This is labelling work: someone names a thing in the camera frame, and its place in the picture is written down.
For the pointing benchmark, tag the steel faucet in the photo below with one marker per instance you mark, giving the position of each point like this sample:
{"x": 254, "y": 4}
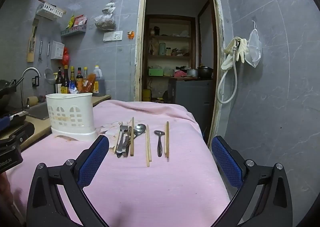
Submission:
{"x": 30, "y": 68}

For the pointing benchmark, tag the white wall switch panel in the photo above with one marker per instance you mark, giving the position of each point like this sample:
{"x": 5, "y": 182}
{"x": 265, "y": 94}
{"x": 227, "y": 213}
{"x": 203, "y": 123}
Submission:
{"x": 112, "y": 36}

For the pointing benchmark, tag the steel strainer ladle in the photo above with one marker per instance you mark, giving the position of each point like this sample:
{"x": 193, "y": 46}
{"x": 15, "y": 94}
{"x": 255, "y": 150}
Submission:
{"x": 48, "y": 49}

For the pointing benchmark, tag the white wall basket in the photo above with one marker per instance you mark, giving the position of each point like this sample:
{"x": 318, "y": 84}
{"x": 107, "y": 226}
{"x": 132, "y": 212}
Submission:
{"x": 50, "y": 11}

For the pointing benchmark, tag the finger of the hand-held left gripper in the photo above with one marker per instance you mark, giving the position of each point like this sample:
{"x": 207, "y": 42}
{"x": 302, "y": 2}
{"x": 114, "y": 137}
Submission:
{"x": 4, "y": 122}
{"x": 20, "y": 134}

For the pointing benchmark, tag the dark cooking oil jug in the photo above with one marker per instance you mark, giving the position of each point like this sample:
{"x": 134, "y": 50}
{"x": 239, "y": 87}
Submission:
{"x": 98, "y": 83}

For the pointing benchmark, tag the steel peeler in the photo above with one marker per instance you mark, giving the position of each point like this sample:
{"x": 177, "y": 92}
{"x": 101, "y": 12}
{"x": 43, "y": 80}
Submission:
{"x": 40, "y": 46}

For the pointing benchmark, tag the teal jar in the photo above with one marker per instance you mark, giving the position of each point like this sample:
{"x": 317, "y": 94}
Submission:
{"x": 162, "y": 49}

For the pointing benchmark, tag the yellow green snack packet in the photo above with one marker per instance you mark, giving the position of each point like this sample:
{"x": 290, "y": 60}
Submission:
{"x": 71, "y": 21}

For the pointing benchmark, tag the blue white plastic bag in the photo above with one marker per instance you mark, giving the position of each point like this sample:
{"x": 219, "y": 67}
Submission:
{"x": 73, "y": 89}

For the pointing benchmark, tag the dark glass bottle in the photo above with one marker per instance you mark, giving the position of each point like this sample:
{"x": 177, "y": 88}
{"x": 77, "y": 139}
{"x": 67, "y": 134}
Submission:
{"x": 72, "y": 76}

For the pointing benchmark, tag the pink floral cloth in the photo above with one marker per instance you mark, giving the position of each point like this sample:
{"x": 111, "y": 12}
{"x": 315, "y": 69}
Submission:
{"x": 150, "y": 192}

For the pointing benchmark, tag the kitchen knife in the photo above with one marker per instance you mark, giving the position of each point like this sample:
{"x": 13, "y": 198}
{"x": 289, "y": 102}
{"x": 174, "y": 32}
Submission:
{"x": 35, "y": 29}

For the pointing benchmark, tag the red cap sauce bottle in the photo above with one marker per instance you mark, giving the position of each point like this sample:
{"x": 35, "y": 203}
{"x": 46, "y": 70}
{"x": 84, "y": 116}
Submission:
{"x": 79, "y": 76}

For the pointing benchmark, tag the steel pot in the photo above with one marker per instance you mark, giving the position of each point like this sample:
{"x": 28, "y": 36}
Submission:
{"x": 192, "y": 73}

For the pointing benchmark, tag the dark pump bottle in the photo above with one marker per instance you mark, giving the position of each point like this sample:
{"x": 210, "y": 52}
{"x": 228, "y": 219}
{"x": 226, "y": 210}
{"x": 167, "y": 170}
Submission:
{"x": 58, "y": 81}

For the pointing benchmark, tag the green box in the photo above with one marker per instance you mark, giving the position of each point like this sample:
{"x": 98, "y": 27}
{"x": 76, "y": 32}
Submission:
{"x": 155, "y": 72}

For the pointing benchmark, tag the black pot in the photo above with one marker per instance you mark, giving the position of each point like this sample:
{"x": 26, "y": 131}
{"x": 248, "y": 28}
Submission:
{"x": 205, "y": 72}

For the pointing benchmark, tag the small steel spoon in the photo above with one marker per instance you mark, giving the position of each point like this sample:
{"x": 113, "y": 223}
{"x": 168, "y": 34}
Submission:
{"x": 159, "y": 147}

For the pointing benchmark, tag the dark wooden shelf unit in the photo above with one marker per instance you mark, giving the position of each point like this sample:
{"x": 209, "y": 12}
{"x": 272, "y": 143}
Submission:
{"x": 193, "y": 41}

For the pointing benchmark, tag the cream rubber glove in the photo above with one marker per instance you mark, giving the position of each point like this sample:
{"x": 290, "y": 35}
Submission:
{"x": 226, "y": 63}
{"x": 242, "y": 49}

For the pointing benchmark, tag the grey wall shelf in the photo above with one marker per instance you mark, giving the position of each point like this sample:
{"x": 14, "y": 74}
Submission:
{"x": 72, "y": 31}

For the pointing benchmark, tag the person's left hand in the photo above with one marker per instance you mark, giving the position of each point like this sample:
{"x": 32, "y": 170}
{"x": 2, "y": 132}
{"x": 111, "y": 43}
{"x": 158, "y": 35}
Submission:
{"x": 5, "y": 194}

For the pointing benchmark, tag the white mesh bag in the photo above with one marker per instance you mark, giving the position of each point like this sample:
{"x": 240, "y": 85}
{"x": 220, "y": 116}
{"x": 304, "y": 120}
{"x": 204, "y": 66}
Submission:
{"x": 253, "y": 49}

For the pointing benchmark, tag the large steel spoon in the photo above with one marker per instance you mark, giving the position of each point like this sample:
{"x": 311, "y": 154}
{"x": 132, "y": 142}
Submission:
{"x": 140, "y": 129}

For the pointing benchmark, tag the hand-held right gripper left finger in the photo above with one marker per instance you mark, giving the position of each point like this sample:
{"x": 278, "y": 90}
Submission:
{"x": 93, "y": 160}

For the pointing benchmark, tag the wooden door frame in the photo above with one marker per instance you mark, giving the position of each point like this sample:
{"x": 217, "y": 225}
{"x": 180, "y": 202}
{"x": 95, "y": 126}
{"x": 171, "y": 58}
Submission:
{"x": 138, "y": 41}

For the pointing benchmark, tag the white square basket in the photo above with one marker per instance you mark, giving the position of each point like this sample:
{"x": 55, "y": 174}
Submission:
{"x": 58, "y": 50}

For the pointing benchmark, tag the steel fork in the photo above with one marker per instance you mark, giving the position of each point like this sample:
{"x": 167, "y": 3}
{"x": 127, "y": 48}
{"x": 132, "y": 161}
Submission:
{"x": 127, "y": 142}
{"x": 121, "y": 137}

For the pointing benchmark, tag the red snack packet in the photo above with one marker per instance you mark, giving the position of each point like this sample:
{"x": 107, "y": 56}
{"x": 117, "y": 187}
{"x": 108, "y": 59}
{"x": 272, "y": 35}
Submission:
{"x": 81, "y": 20}

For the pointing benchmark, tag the red plastic bag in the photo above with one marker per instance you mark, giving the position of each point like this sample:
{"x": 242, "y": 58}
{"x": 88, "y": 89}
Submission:
{"x": 66, "y": 56}

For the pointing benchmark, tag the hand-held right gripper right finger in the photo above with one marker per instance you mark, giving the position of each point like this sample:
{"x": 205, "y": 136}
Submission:
{"x": 226, "y": 162}

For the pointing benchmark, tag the yellow cap sauce bottle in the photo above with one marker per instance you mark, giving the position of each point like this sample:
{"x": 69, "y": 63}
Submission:
{"x": 85, "y": 73}

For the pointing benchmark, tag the plastic bag of dried goods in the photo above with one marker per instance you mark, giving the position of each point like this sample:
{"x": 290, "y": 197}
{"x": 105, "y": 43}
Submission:
{"x": 105, "y": 23}

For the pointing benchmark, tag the pink plastic bag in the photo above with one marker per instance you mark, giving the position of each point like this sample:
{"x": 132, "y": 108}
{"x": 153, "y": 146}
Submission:
{"x": 180, "y": 73}

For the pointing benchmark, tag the beige dish scrubber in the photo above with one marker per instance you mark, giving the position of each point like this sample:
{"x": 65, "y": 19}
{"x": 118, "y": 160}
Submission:
{"x": 32, "y": 101}

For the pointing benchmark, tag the yellow container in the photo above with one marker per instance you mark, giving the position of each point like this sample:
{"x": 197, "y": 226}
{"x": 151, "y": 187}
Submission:
{"x": 146, "y": 95}

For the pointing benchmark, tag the grey cabinet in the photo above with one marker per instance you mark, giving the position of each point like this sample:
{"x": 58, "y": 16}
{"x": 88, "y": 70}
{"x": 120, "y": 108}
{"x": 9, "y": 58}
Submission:
{"x": 192, "y": 97}

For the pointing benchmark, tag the white plastic utensil holder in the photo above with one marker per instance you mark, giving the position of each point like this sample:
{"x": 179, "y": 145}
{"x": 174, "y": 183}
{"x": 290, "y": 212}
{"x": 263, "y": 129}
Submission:
{"x": 62, "y": 102}

